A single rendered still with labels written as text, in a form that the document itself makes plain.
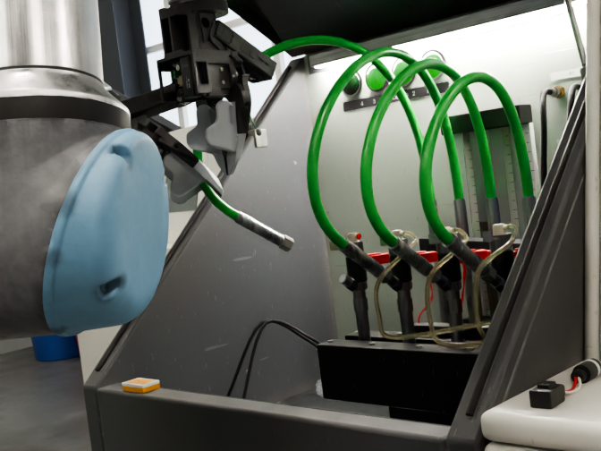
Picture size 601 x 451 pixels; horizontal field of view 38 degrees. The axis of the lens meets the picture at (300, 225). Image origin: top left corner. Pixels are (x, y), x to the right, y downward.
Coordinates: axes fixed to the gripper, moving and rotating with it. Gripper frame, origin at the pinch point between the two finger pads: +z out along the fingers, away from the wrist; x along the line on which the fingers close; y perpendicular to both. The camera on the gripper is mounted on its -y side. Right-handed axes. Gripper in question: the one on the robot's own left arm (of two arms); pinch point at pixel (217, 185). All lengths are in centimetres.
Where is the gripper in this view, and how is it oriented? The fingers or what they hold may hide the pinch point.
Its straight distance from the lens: 123.6
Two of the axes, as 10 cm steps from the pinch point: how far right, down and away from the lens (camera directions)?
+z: 7.9, 6.1, -0.1
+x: 1.4, -1.9, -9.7
